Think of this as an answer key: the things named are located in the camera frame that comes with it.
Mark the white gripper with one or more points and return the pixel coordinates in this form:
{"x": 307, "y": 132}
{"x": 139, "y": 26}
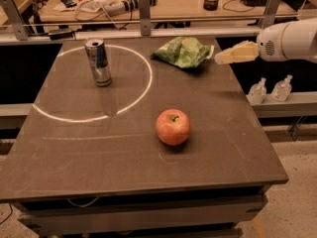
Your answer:
{"x": 268, "y": 46}

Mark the green jalapeno chip bag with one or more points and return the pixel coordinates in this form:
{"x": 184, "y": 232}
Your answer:
{"x": 184, "y": 52}

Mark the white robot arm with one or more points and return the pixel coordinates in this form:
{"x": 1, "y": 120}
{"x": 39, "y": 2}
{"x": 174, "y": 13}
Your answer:
{"x": 296, "y": 40}

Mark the silver blue redbull can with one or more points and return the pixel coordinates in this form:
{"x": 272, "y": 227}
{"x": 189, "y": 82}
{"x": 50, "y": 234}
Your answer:
{"x": 97, "y": 58}

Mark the clear sanitizer bottle left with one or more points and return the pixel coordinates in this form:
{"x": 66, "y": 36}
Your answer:
{"x": 257, "y": 92}

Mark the clear sanitizer bottle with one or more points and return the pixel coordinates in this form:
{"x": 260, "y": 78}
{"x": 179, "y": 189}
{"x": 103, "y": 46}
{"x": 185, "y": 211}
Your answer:
{"x": 257, "y": 92}
{"x": 282, "y": 89}

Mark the clear sanitizer bottle right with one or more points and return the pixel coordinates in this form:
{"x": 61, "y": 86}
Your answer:
{"x": 282, "y": 89}

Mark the black mesh cup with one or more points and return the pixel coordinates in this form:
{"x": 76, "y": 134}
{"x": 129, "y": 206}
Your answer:
{"x": 210, "y": 5}

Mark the red apple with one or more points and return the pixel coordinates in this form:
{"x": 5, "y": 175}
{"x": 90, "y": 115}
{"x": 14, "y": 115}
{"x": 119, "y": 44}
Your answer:
{"x": 173, "y": 127}

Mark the white power strip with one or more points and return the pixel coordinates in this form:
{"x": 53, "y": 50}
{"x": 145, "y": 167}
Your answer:
{"x": 125, "y": 6}

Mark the right metal bracket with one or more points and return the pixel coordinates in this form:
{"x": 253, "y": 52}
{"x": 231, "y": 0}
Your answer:
{"x": 269, "y": 13}

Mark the metal bracket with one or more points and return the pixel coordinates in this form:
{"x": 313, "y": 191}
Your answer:
{"x": 145, "y": 17}
{"x": 15, "y": 19}
{"x": 269, "y": 13}

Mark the middle metal bracket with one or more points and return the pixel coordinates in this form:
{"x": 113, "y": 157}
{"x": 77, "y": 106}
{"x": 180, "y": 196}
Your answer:
{"x": 145, "y": 17}

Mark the black device on rail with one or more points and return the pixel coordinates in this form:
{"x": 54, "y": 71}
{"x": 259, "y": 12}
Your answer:
{"x": 61, "y": 34}

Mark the left metal bracket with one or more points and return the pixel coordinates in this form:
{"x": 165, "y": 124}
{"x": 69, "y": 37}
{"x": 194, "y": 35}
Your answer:
{"x": 15, "y": 19}

